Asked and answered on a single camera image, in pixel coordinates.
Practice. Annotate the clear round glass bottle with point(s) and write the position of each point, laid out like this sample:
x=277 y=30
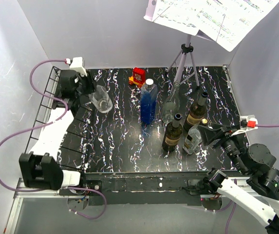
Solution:
x=171 y=105

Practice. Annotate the lilac music stand tripod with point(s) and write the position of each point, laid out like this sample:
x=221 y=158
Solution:
x=186 y=49

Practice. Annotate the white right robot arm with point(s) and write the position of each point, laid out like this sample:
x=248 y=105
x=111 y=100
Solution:
x=256 y=162

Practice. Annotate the black wire wine rack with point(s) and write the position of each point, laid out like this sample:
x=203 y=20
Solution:
x=62 y=107

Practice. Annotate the white sheet music pages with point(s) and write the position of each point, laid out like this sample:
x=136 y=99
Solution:
x=225 y=22

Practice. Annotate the black metal base frame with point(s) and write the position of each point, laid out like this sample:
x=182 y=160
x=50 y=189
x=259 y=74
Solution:
x=150 y=188

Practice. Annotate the clear square liquor bottle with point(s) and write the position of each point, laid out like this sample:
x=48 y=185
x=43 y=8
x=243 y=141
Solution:
x=193 y=139

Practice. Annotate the clear glass bottle top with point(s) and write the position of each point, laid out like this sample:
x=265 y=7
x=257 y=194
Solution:
x=101 y=99

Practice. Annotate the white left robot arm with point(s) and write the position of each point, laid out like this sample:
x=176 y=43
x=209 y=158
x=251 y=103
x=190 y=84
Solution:
x=39 y=167

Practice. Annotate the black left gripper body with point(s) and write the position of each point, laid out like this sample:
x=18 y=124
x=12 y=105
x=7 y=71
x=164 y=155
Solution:
x=83 y=89

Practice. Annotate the red yellow toy brick car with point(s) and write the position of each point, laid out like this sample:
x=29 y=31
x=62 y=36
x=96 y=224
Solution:
x=138 y=77

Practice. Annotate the dark red wine bottle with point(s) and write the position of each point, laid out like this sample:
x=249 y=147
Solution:
x=196 y=112

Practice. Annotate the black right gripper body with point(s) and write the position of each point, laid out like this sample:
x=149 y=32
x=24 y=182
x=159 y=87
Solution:
x=232 y=146

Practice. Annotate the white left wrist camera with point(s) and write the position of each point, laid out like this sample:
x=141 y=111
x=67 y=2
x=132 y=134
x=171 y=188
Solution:
x=77 y=64

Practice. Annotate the blue clear vodka bottle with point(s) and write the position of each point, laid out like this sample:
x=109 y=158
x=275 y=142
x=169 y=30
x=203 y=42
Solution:
x=148 y=98

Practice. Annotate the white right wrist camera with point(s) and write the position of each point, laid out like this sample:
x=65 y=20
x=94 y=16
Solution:
x=246 y=124

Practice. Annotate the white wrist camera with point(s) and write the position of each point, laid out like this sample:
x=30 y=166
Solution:
x=77 y=64
x=246 y=124

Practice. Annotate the aluminium rail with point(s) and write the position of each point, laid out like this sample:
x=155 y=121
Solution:
x=18 y=201

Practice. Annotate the green white wine bottle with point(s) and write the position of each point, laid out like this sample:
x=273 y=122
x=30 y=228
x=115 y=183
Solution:
x=172 y=134

